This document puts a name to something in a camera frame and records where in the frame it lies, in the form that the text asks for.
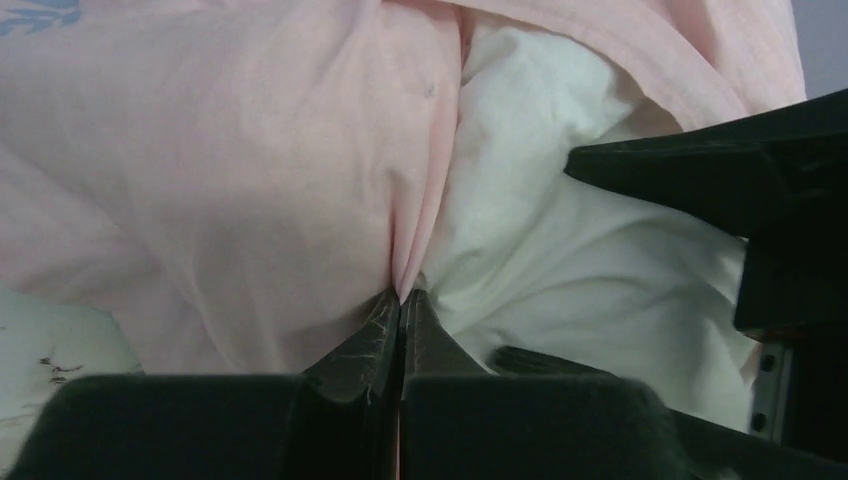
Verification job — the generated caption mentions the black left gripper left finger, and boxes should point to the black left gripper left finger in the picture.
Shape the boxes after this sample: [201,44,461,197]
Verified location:
[9,292,400,479]

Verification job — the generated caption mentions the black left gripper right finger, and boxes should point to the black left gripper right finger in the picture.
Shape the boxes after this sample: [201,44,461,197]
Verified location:
[399,290,691,480]

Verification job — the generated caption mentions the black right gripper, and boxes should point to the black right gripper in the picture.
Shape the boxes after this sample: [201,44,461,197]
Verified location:
[490,90,847,479]

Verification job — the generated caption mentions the white pillow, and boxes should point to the white pillow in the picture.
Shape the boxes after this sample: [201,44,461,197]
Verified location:
[422,12,756,431]

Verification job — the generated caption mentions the Elsa print pink-lined pillowcase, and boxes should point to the Elsa print pink-lined pillowcase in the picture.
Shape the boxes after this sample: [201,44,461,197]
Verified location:
[1,1,805,373]

